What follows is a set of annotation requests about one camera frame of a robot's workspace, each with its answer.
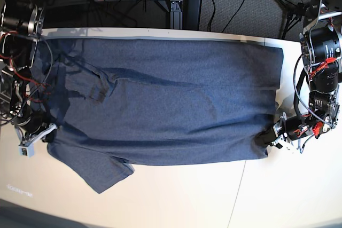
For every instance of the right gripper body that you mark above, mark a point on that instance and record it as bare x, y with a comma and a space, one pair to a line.
32, 122

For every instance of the blue grey T-shirt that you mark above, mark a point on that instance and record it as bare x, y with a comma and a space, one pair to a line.
118, 103

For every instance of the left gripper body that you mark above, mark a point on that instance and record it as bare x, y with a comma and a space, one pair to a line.
288, 133

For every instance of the aluminium table leg profile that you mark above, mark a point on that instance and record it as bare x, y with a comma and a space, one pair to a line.
176, 14

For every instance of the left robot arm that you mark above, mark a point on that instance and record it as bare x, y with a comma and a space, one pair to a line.
316, 88

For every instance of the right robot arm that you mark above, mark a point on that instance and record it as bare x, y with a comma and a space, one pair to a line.
21, 25

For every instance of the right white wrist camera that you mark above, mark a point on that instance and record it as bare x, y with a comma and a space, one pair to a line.
27, 150

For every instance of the black power adapter brick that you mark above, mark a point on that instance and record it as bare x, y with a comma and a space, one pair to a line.
192, 12

